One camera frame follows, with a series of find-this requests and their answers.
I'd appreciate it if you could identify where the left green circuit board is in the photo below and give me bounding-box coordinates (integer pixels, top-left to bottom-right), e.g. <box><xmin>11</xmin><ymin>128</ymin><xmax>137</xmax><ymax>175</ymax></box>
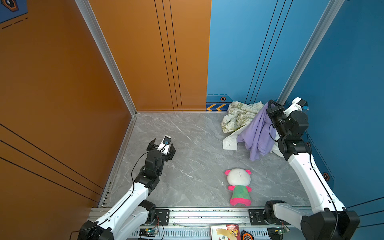
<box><xmin>138</xmin><ymin>228</ymin><xmax>159</xmax><ymax>240</ymax></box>

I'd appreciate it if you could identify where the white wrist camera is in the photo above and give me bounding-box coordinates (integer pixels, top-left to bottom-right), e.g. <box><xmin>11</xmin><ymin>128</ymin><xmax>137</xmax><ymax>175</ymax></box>
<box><xmin>284</xmin><ymin>97</ymin><xmax>309</xmax><ymax>117</ymax></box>
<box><xmin>158</xmin><ymin>136</ymin><xmax>172</xmax><ymax>155</ymax></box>

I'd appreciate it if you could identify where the orange black tape measure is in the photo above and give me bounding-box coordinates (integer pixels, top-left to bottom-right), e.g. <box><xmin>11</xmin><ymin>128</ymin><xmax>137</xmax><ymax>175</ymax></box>
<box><xmin>241</xmin><ymin>231</ymin><xmax>255</xmax><ymax>240</ymax></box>

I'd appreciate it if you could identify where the floral patterned cream cloth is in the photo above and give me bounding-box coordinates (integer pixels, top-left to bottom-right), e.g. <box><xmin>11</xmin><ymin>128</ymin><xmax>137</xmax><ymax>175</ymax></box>
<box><xmin>221</xmin><ymin>102</ymin><xmax>264</xmax><ymax>133</ymax></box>

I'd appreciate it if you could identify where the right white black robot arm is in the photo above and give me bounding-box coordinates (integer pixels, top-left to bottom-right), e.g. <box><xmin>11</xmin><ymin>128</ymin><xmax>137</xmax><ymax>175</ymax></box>
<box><xmin>264</xmin><ymin>98</ymin><xmax>360</xmax><ymax>240</ymax></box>

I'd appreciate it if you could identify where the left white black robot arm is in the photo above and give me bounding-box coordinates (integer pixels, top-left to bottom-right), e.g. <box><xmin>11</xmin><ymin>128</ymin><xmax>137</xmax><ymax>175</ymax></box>
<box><xmin>78</xmin><ymin>136</ymin><xmax>176</xmax><ymax>240</ymax></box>

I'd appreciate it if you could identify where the pink green plush toy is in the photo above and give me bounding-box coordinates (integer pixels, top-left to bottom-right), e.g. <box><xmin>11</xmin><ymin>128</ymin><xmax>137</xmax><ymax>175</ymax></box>
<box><xmin>225</xmin><ymin>168</ymin><xmax>252</xmax><ymax>207</ymax></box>

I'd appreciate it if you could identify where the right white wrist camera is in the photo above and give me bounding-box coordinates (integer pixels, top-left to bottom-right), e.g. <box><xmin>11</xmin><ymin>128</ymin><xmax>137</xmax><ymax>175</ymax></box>
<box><xmin>284</xmin><ymin>97</ymin><xmax>309</xmax><ymax>117</ymax></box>

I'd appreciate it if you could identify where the right green circuit board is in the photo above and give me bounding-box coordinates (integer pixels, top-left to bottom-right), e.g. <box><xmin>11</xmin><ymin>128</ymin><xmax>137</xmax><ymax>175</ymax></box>
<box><xmin>275</xmin><ymin>226</ymin><xmax>291</xmax><ymax>236</ymax></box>

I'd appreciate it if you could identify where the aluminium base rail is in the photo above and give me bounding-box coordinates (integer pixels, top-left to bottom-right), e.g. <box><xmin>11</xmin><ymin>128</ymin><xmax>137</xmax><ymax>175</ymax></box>
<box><xmin>126</xmin><ymin>207</ymin><xmax>304</xmax><ymax>240</ymax></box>

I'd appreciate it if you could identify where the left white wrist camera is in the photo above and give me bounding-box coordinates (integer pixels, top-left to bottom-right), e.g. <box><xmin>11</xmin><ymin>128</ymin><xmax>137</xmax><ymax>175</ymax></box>
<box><xmin>158</xmin><ymin>136</ymin><xmax>172</xmax><ymax>155</ymax></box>

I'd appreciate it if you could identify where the purple cloth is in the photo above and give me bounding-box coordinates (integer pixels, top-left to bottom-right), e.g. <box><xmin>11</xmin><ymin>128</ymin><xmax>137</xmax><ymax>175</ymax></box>
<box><xmin>237</xmin><ymin>101</ymin><xmax>276</xmax><ymax>161</ymax></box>

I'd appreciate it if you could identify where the white cloth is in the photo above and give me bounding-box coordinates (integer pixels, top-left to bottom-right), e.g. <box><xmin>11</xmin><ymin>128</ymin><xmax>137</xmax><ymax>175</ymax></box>
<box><xmin>223</xmin><ymin>124</ymin><xmax>249</xmax><ymax>151</ymax></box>

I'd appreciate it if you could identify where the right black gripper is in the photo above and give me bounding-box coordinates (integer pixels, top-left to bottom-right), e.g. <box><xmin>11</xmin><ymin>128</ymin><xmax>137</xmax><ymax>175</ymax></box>
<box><xmin>266</xmin><ymin>99</ymin><xmax>289</xmax><ymax>140</ymax></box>

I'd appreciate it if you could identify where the green circuit board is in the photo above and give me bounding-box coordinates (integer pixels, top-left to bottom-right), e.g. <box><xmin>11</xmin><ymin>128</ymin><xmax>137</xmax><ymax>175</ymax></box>
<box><xmin>138</xmin><ymin>228</ymin><xmax>159</xmax><ymax>240</ymax></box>
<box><xmin>275</xmin><ymin>226</ymin><xmax>291</xmax><ymax>236</ymax></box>

